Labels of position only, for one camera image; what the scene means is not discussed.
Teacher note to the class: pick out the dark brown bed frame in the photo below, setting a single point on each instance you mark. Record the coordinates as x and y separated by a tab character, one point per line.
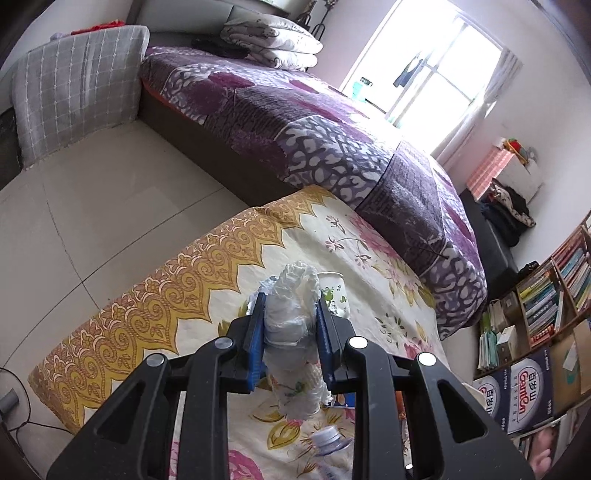
194	138

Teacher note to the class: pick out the floral tablecloth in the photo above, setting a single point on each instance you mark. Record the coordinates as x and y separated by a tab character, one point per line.
184	286

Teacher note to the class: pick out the red cloth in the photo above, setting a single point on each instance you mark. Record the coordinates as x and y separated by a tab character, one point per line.
97	26

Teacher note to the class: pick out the window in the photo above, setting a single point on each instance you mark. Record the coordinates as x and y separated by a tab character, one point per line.
443	55

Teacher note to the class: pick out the bed headboard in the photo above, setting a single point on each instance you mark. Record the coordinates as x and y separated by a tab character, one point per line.
184	14

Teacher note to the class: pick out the black metal coat rack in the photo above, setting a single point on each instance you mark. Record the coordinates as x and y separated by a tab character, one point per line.
318	21

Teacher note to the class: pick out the pile of dark clothes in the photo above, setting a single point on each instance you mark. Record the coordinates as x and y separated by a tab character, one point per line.
508	212

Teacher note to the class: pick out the grey cylinder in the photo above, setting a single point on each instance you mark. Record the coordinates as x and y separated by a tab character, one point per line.
8	400

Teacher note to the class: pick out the clear plastic bottle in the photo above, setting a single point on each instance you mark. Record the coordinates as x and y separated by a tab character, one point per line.
330	443

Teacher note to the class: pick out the teal container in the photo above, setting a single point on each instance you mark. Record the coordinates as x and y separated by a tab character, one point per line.
361	87

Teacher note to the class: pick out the white plastic bag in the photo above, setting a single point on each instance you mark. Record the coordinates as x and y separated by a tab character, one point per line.
288	318

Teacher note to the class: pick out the white storage box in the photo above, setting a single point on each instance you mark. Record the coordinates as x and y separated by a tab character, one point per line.
524	177

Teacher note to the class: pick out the wooden bookshelf with books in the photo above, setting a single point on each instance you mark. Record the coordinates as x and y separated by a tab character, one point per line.
545	300

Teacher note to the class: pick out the floral paper cup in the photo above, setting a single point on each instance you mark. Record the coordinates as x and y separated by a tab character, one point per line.
334	288

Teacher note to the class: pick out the folded white floral quilt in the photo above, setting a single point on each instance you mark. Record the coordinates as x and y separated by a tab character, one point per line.
272	41

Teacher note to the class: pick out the pink checked cloth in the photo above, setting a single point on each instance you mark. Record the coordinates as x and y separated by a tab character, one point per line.
489	170

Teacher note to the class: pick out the hanging dark garment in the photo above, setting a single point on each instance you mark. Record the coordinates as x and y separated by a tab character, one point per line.
406	71

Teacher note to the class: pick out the grey checked chair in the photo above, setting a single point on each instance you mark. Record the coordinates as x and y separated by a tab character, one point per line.
74	92

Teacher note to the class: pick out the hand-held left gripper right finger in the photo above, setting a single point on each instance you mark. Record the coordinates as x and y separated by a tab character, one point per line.
323	341

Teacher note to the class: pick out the colourful toy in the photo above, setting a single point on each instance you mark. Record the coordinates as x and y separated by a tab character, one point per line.
515	148

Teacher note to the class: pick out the purple patterned blanket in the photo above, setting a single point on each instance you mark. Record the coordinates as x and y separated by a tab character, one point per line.
300	120

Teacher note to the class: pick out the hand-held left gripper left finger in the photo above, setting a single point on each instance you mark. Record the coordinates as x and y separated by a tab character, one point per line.
256	341

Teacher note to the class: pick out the printed cardboard box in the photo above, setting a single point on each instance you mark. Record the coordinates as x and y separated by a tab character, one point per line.
517	392

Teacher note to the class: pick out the black bench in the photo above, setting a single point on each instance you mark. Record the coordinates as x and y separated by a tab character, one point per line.
494	249

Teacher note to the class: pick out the blue snack packet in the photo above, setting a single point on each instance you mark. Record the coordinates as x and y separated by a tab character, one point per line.
344	404

